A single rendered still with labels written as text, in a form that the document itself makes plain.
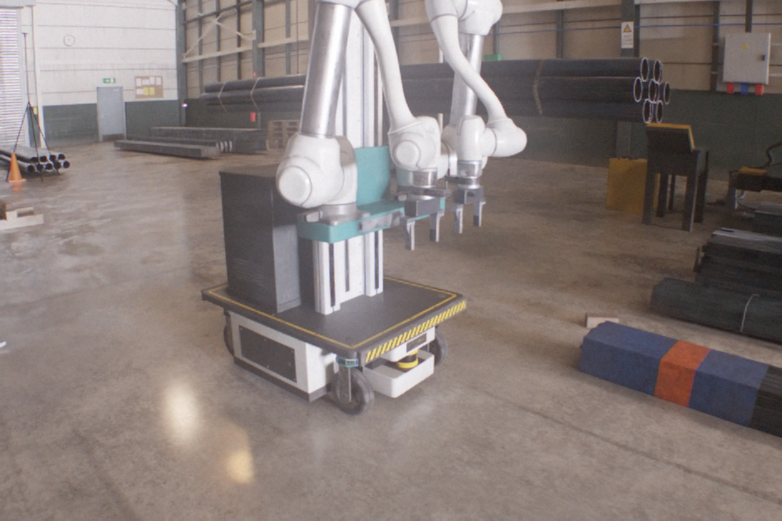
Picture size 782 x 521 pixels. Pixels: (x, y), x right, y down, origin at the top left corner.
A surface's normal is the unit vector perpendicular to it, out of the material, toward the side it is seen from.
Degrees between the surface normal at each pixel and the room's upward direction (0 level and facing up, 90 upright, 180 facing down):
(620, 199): 90
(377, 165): 90
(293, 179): 97
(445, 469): 0
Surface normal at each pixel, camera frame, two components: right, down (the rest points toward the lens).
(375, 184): 0.78, 0.14
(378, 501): 0.00, -0.97
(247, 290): -0.62, 0.18
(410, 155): -0.20, 0.35
